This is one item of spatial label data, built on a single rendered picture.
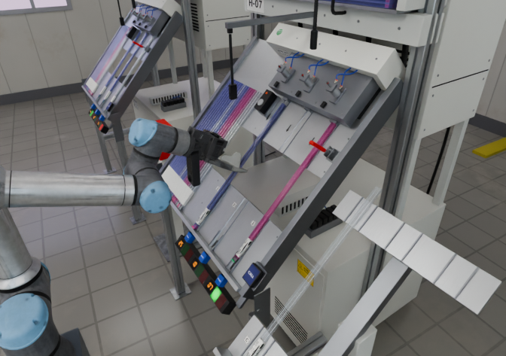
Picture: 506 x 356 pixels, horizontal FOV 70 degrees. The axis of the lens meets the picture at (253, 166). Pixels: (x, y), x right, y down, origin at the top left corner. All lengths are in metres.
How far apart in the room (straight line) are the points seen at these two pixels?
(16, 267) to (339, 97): 0.95
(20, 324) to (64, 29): 4.26
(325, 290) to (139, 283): 1.13
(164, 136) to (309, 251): 0.64
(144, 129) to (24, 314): 0.53
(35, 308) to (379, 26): 1.11
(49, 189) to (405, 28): 0.88
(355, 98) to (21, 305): 0.98
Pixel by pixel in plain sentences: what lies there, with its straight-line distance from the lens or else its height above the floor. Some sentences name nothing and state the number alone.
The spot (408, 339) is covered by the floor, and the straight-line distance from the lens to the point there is 1.93.
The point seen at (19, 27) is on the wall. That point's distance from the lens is 5.03.
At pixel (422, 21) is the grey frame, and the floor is 1.37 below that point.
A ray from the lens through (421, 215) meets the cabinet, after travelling 1.55.
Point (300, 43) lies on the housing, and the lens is 1.21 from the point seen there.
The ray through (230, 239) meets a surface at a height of 0.77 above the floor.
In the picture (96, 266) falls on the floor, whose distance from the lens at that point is 2.29.
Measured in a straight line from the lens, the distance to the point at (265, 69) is 1.37.
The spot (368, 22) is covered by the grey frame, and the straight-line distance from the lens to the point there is 1.06.
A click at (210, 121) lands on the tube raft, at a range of 1.41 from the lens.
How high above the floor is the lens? 1.51
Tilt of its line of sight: 31 degrees down
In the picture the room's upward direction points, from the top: 1 degrees counter-clockwise
